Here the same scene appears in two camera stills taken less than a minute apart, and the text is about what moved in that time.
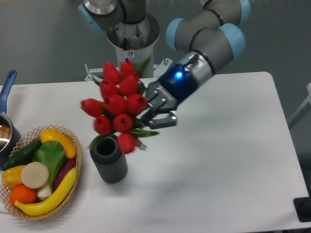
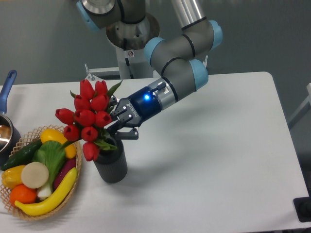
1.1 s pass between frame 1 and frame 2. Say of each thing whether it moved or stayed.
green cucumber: stayed
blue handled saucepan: stayed
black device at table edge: stayed
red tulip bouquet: moved
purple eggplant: stayed
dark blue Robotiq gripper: moved
